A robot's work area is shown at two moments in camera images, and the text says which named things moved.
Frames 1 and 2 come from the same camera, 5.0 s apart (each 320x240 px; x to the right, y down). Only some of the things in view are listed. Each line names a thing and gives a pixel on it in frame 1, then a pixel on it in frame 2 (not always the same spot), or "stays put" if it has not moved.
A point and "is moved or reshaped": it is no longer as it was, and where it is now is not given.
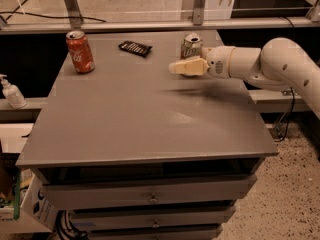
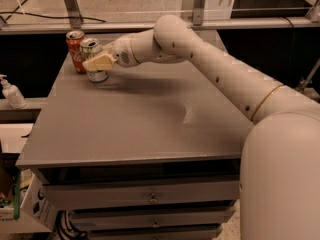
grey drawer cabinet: x=135 y=152 stays put
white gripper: x=218 y=61 to x=122 y=52
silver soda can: x=191 y=46 is moved or reshaped
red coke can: x=80 y=52 stays put
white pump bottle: x=12 y=93 stays put
